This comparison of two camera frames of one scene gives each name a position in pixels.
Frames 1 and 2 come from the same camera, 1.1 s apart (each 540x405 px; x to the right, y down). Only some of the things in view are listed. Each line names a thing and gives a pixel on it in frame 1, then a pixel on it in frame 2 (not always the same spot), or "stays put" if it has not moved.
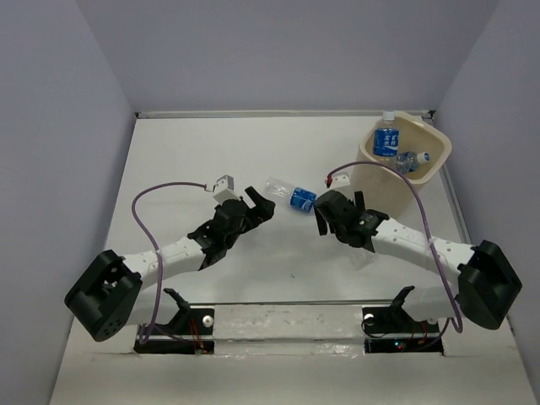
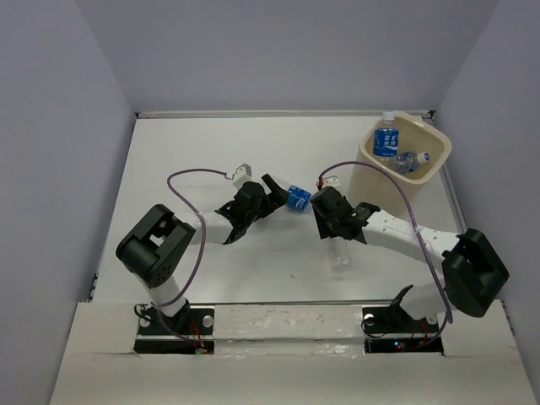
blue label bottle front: x=423 y=157 stays put
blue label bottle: x=297 y=197 stays put
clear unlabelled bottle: x=362 y=258 → x=339 y=255
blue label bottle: x=406 y=162 stays put
